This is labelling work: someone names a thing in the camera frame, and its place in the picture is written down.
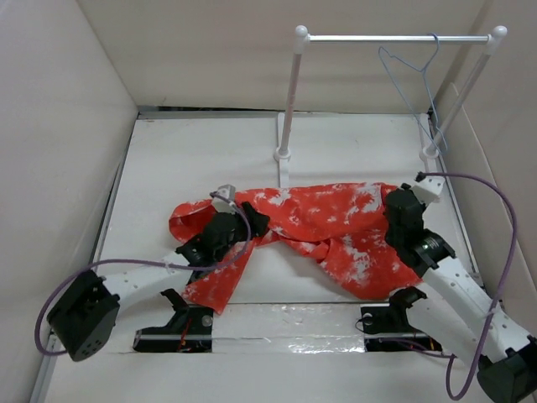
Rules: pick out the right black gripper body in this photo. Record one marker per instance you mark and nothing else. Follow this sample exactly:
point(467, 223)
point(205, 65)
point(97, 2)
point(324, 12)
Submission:
point(389, 236)

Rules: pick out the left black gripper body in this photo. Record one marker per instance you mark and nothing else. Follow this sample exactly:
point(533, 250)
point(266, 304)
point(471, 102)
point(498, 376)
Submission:
point(240, 233)

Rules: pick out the orange white tie-dye trousers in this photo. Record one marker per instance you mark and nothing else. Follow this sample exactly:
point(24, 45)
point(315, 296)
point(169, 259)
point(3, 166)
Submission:
point(341, 226)

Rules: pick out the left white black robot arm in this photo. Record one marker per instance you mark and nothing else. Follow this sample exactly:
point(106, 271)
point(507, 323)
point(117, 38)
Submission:
point(85, 315)

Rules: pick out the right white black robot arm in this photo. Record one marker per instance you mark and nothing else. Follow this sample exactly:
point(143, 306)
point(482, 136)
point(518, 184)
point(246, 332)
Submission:
point(465, 322)

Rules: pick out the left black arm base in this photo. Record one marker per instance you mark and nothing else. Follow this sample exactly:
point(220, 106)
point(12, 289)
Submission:
point(189, 330)

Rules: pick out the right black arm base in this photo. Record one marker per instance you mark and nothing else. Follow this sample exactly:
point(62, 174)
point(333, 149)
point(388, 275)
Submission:
point(386, 327)

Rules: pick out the white clothes rack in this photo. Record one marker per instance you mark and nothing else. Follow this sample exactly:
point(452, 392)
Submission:
point(432, 150)

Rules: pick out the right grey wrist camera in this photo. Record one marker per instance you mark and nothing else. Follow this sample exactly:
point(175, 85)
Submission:
point(428, 188)

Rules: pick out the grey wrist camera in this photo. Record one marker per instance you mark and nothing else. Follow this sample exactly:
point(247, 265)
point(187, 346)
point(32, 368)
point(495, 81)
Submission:
point(223, 199)
point(428, 188)

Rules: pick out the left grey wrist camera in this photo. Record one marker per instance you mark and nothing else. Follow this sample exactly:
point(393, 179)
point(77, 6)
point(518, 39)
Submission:
point(223, 199)

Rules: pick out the blue wire hanger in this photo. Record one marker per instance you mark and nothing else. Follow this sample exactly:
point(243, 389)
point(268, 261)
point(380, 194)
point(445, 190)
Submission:
point(422, 70)

